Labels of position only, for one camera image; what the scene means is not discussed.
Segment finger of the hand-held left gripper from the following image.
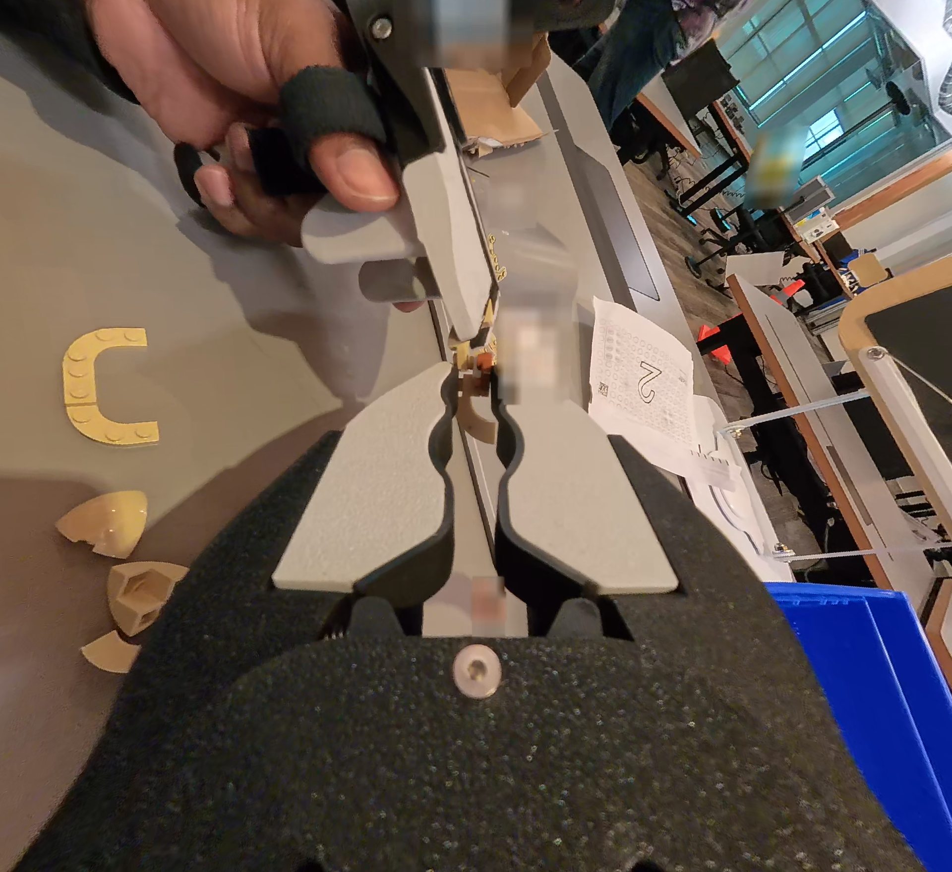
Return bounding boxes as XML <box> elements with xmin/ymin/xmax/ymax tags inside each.
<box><xmin>402</xmin><ymin>69</ymin><xmax>501</xmax><ymax>345</ymax></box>

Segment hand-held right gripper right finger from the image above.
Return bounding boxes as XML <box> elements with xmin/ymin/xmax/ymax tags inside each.
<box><xmin>496</xmin><ymin>361</ymin><xmax>681</xmax><ymax>598</ymax></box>

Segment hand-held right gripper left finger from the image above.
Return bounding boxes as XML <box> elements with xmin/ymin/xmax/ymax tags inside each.
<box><xmin>273</xmin><ymin>362</ymin><xmax>459</xmax><ymax>593</ymax></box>

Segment large tan arch brick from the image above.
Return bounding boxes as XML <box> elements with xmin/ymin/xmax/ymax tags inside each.
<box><xmin>63</xmin><ymin>327</ymin><xmax>160</xmax><ymax>446</ymax></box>
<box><xmin>457</xmin><ymin>371</ymin><xmax>501</xmax><ymax>445</ymax></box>

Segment blue plastic bin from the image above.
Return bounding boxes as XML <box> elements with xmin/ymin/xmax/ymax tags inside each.
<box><xmin>767</xmin><ymin>585</ymin><xmax>952</xmax><ymax>872</ymax></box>

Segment person's left hand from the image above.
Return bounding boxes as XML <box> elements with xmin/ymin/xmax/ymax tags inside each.
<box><xmin>82</xmin><ymin>0</ymin><xmax>403</xmax><ymax>245</ymax></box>

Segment grey instruction booklet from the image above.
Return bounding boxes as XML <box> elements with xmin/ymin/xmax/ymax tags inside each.
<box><xmin>462</xmin><ymin>129</ymin><xmax>700</xmax><ymax>516</ymax></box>

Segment brown cardboard piece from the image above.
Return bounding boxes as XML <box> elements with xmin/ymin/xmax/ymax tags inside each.
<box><xmin>447</xmin><ymin>40</ymin><xmax>554</xmax><ymax>153</ymax></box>

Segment white printed paper sheet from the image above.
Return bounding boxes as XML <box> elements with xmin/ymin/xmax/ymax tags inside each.
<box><xmin>588</xmin><ymin>297</ymin><xmax>700</xmax><ymax>480</ymax></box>

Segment tan quarter-round brick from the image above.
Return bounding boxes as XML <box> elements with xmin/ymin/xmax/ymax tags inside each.
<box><xmin>57</xmin><ymin>490</ymin><xmax>150</xmax><ymax>561</ymax></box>
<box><xmin>105</xmin><ymin>560</ymin><xmax>191</xmax><ymax>638</ymax></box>

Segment tan curved brick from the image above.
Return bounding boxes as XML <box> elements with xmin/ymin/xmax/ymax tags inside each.
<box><xmin>79</xmin><ymin>630</ymin><xmax>144</xmax><ymax>675</ymax></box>

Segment dark desk cable cover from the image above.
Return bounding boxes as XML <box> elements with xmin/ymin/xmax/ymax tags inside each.
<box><xmin>573</xmin><ymin>151</ymin><xmax>664</xmax><ymax>302</ymax></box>

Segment white metal frame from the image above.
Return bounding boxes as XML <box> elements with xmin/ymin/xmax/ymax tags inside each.
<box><xmin>722</xmin><ymin>349</ymin><xmax>952</xmax><ymax>570</ymax></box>

